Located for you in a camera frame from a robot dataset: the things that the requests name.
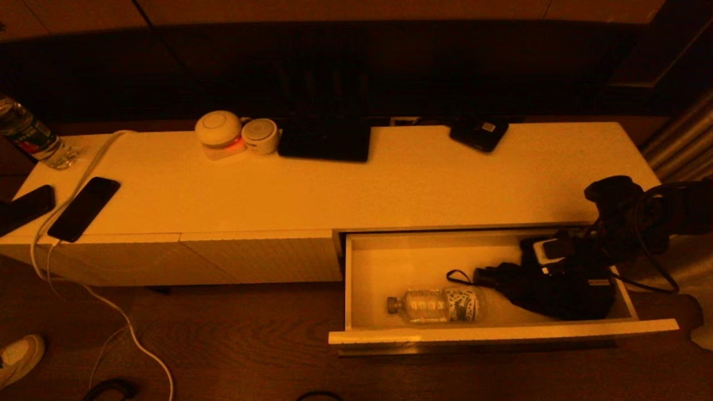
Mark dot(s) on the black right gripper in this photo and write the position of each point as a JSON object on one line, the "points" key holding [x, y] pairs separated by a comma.
{"points": [[585, 273]]}

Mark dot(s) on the black umbrella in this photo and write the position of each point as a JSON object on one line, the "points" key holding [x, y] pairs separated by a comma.
{"points": [[535, 292]]}

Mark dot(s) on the clear grey-capped water bottle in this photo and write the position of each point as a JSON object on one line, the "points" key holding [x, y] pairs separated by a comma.
{"points": [[437, 305]]}

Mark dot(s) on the white cabinet drawer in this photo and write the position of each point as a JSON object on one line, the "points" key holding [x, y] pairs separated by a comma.
{"points": [[401, 267]]}

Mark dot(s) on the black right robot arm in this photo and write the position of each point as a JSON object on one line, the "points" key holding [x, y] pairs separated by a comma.
{"points": [[657, 211]]}

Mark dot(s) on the white long low cabinet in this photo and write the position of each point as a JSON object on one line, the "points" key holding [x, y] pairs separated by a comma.
{"points": [[278, 195]]}

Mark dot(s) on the small black labelled device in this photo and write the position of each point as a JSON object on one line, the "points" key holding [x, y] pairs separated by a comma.
{"points": [[479, 133]]}

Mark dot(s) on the black flat tablet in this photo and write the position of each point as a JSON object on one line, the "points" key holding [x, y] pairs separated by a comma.
{"points": [[323, 139]]}

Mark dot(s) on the white ribbed cabinet door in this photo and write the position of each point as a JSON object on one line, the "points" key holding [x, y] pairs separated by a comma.
{"points": [[267, 256], [111, 262]]}

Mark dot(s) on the small white round speaker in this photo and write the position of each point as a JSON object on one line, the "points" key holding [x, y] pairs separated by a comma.
{"points": [[259, 135]]}

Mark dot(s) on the large white round device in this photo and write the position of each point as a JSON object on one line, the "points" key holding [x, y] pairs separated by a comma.
{"points": [[218, 129]]}

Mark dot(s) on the black smartphone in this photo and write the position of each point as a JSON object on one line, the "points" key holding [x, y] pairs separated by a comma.
{"points": [[25, 207], [83, 209]]}

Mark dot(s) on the red-labelled water bottle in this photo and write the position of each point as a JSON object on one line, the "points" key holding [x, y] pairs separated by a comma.
{"points": [[33, 139]]}

